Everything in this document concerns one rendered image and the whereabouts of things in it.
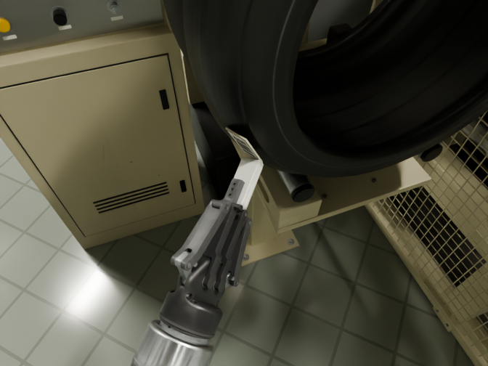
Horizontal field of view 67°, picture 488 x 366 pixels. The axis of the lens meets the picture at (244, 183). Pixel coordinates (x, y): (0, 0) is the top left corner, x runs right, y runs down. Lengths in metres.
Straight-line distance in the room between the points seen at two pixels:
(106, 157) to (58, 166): 0.15
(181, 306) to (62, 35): 0.83
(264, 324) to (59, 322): 0.78
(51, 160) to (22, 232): 0.68
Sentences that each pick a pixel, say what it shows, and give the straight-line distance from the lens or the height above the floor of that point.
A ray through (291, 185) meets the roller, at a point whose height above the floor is 0.91.
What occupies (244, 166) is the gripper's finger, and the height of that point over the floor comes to 1.05.
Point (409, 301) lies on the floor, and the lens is 1.66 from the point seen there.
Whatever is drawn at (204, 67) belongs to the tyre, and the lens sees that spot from 0.44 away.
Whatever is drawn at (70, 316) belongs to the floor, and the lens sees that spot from 1.65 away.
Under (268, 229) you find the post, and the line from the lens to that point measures 1.54.
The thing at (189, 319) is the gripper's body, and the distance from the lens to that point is 0.46.
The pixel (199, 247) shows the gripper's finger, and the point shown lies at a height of 1.05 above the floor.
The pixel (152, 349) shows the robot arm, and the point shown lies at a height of 0.99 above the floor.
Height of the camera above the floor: 1.44
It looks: 52 degrees down
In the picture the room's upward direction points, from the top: straight up
